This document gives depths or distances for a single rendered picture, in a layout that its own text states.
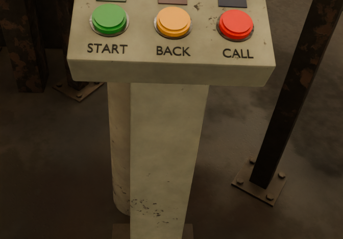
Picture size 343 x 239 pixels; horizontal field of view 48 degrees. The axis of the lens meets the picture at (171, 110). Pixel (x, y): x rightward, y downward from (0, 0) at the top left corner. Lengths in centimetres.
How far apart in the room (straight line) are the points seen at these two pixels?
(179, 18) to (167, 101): 11
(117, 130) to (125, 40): 33
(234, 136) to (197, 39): 75
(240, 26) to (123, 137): 37
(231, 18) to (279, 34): 124
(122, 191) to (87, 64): 50
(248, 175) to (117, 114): 48
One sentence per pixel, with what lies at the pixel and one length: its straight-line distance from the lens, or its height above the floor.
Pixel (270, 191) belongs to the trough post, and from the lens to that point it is 107.
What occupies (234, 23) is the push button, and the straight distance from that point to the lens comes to 47.
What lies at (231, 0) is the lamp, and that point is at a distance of 50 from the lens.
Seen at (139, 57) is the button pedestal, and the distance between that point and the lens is 44.
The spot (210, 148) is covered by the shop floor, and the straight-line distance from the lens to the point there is 113.
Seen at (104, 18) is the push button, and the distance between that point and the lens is 46.
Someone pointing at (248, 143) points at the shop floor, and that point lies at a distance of 117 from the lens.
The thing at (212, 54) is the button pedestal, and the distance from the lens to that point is 45.
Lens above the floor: 84
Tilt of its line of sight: 43 degrees down
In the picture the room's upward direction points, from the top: 6 degrees clockwise
